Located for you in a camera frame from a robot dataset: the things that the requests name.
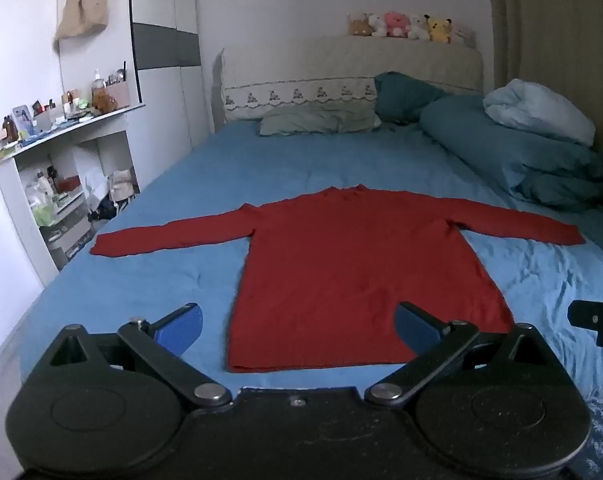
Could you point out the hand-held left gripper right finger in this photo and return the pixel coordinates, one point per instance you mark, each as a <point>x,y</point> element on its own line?
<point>412,329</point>

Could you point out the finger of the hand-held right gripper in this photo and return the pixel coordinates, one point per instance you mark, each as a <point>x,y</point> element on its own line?
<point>594,317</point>

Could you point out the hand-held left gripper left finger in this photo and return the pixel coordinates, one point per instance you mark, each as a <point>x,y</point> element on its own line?
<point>182,329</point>

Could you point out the red long-sleeved sweater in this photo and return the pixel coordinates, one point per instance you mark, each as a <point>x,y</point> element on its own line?
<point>351,270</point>

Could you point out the bed with blue sheet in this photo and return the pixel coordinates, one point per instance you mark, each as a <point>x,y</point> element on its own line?
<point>181,185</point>

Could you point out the beige cloth bag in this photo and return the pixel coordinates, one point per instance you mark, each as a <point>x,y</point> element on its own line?
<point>121,186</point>

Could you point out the green tissue packet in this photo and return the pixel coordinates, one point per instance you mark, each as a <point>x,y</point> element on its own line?
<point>42,214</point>

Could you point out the red box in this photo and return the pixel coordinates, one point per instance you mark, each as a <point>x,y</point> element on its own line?
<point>69,183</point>

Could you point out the teal duvet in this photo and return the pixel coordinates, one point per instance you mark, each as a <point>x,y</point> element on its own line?
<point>506,150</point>

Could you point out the light blue blanket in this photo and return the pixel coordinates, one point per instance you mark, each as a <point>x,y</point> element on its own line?
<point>536,110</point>

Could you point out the white shelf unit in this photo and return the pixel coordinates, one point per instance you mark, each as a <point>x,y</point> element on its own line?
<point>11,195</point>

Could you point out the grey-green pillow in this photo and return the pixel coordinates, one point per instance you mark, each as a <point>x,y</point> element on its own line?
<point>316,120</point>

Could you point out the teal pillow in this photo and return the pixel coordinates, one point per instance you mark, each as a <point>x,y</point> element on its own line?
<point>406,92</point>

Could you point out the cardboard box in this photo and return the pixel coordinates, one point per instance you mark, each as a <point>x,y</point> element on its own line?
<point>117,94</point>

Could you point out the embroidered lace headboard cover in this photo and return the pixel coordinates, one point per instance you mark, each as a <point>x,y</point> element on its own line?
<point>291,92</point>

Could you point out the brown bottle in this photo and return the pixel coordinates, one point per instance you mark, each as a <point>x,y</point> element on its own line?
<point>11,128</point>

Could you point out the white pump bottle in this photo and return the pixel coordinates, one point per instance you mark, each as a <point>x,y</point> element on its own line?
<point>97,79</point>

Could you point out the cream padded headboard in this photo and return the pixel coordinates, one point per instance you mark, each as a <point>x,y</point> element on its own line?
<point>381,55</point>

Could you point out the beige curtain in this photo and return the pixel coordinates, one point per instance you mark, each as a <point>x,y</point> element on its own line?
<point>541,25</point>

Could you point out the pale pink plush toy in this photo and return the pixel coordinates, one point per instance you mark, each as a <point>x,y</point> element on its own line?
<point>464,35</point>

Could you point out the yellow plush toy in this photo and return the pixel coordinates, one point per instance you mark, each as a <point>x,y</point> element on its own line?
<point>439,30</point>

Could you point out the white plush toy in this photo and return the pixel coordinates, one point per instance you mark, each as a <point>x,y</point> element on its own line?
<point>417,27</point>
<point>378,26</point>

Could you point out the brown bear plush toy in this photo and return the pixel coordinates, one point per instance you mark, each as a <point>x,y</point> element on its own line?
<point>360,25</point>

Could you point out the white and grey wardrobe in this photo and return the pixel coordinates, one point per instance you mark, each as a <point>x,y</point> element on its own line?
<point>161,20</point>

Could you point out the beige tote bag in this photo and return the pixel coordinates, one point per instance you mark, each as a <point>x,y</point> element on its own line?
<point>83,12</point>

